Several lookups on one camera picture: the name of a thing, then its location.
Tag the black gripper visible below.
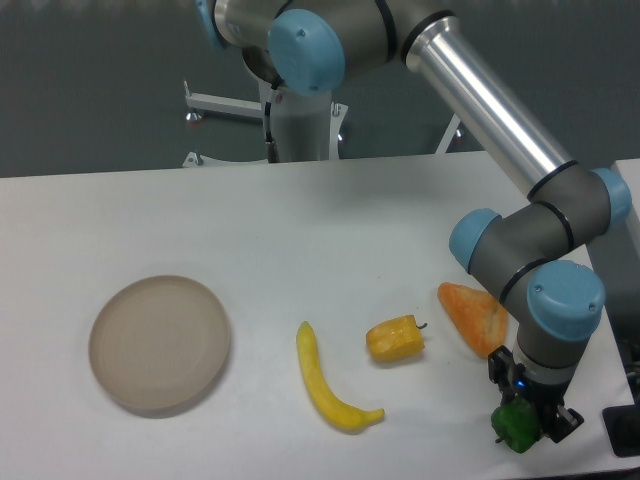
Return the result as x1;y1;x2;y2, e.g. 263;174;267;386
487;345;584;443

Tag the green toy pepper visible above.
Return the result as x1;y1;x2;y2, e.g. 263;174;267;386
491;397;541;454

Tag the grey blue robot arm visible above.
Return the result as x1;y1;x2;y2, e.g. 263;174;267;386
196;1;632;453

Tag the yellow toy pepper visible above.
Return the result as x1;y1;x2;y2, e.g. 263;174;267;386
365;315;428;362

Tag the orange toy bread triangle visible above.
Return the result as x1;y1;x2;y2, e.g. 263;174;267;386
437;282;509;359

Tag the black device at table edge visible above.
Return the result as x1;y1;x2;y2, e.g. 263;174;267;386
602;405;639;458

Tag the yellow toy banana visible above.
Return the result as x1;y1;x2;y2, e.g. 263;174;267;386
296;322;385;434

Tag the beige round plate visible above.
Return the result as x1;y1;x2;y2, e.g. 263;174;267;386
88;275;231;418

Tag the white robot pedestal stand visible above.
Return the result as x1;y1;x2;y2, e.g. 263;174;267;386
181;47;466;169

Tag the black cable on pedestal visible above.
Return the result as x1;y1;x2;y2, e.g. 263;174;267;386
263;74;285;164

